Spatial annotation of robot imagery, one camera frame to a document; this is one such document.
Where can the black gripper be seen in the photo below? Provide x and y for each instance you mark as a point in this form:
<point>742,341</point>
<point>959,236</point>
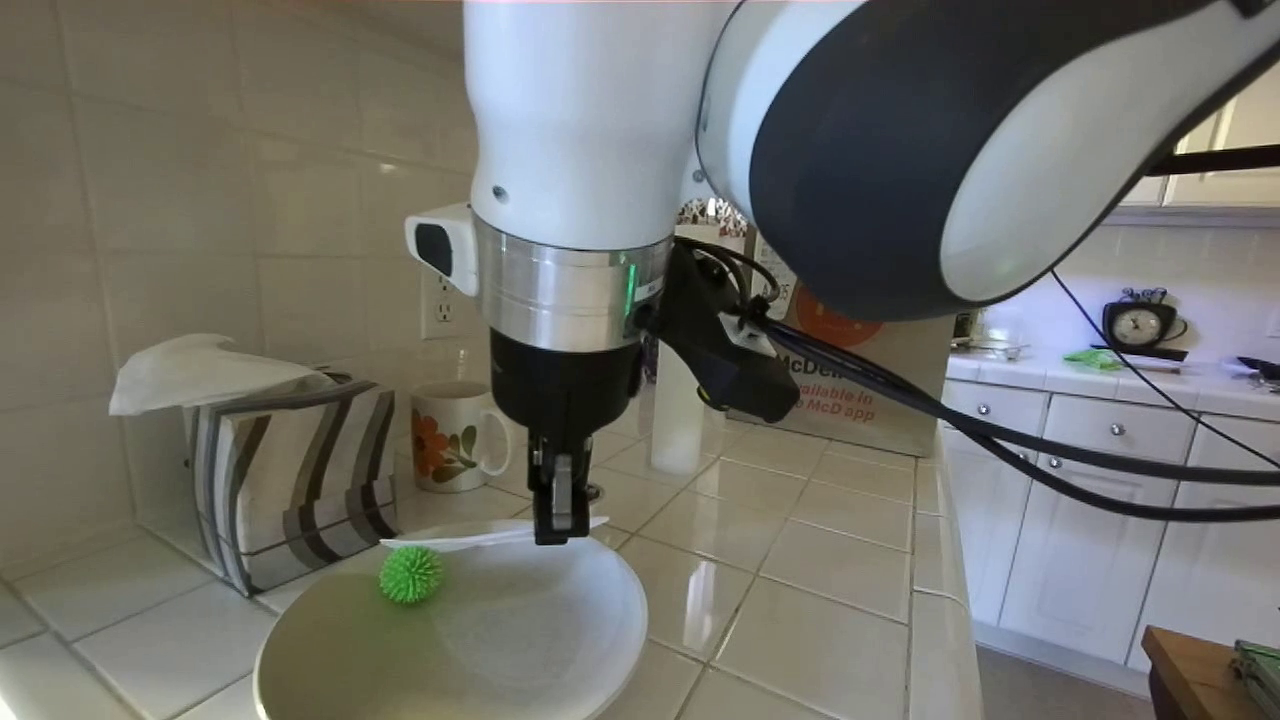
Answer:
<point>566,385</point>

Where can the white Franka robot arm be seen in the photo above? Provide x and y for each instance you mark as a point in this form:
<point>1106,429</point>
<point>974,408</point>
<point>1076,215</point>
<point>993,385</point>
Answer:
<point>584,122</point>

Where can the white round plate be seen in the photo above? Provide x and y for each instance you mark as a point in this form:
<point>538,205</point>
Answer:
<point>532,641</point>

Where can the white mug with floral print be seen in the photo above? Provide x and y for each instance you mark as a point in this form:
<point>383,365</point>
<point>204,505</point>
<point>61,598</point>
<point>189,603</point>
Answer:
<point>447,443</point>

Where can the green spiky ball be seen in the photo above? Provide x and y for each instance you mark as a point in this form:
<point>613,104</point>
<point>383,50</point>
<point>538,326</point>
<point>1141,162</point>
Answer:
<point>411,578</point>

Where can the brown cardboard box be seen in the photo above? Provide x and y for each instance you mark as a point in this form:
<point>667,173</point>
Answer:
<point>883,402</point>

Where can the white lower cabinets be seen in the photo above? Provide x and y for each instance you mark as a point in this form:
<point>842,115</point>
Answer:
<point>1080,547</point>

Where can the black alarm clock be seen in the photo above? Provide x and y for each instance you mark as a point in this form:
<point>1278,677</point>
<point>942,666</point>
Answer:
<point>1144,326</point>

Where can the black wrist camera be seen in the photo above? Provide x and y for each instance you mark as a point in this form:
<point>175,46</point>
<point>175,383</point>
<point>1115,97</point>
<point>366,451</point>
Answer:
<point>726,363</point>

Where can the white wall outlet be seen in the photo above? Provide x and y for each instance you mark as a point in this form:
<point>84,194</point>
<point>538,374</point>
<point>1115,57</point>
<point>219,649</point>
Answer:
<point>447,307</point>

